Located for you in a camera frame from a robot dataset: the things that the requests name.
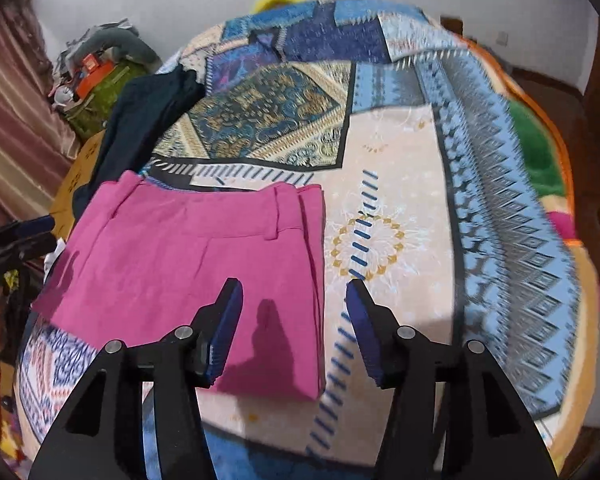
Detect grey neck pillow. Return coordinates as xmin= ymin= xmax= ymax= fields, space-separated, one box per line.
xmin=62 ymin=24 xmax=162 ymax=73

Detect striped pink curtain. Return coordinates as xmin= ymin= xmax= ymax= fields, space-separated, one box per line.
xmin=0 ymin=0 xmax=83 ymax=233

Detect green fabric laundry basket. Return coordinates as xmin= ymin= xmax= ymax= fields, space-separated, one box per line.
xmin=62 ymin=60 xmax=158 ymax=142

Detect orange green fleece blanket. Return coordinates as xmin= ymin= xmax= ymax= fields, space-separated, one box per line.
xmin=460 ymin=35 xmax=583 ymax=248

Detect orange box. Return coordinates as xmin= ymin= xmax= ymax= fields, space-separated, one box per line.
xmin=75 ymin=54 xmax=118 ymax=98

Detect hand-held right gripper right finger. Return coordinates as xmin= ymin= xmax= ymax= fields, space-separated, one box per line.
xmin=346 ymin=278 xmax=561 ymax=480

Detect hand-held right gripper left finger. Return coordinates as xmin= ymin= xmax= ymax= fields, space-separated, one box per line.
xmin=27 ymin=277 xmax=244 ymax=480

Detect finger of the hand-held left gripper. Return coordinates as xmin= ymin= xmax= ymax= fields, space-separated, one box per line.
xmin=0 ymin=217 xmax=57 ymax=242
xmin=0 ymin=233 xmax=57 ymax=267

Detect patchwork printed blanket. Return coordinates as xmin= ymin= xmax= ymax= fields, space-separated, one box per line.
xmin=0 ymin=0 xmax=588 ymax=480

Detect pink pants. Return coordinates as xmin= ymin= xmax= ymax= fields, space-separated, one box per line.
xmin=30 ymin=170 xmax=329 ymax=402

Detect dark navy pants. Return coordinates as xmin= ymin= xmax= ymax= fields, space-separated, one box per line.
xmin=72 ymin=67 xmax=207 ymax=213

